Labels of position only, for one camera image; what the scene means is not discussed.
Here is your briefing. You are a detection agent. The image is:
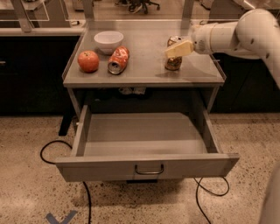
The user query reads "red apple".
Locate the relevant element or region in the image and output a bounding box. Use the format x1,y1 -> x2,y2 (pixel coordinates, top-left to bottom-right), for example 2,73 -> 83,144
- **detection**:
78,51 -> 99,73

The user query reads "white bowl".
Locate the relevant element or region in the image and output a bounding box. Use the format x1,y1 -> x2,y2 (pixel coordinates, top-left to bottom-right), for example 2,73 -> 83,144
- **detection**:
94,31 -> 123,54

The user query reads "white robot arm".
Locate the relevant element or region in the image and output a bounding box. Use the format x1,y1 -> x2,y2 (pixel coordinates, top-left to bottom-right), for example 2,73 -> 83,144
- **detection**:
164,9 -> 280,87

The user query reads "black cable left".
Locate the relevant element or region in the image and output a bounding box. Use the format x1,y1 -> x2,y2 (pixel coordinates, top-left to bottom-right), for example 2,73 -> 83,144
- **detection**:
39,140 -> 93,224

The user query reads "grey metal cabinet table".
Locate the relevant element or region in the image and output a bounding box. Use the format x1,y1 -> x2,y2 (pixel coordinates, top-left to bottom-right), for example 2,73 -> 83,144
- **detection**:
60,19 -> 227,137

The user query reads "black office chair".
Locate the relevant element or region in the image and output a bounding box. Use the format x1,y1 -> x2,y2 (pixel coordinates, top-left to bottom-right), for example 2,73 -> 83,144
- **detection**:
114,0 -> 160,14

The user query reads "orange brown soda can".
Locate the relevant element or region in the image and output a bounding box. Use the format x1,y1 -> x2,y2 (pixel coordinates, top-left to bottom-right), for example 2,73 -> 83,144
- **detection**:
164,35 -> 184,71

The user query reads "black cable right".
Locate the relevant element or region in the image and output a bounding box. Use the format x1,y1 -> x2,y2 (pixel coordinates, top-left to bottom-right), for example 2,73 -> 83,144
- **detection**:
192,176 -> 230,224

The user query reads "black cable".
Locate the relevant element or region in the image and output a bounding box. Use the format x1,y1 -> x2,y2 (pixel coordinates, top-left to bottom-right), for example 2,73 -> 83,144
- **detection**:
192,176 -> 230,224
39,140 -> 93,224

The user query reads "metal drawer handle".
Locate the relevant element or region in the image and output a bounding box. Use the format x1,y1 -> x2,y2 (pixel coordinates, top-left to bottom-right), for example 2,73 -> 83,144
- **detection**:
134,164 -> 165,175

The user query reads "blue tape floor marker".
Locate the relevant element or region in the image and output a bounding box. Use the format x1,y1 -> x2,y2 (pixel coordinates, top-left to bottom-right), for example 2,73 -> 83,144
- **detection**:
45,210 -> 78,224

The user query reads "open grey top drawer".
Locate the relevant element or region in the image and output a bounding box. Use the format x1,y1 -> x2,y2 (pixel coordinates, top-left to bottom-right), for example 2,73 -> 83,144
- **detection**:
55,106 -> 239,182

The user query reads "red crushed soda can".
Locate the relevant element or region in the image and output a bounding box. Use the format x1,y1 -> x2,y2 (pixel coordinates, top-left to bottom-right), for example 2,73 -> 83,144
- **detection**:
108,45 -> 130,74

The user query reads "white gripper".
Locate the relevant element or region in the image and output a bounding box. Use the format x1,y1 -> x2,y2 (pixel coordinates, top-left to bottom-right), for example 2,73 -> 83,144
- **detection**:
164,22 -> 237,58

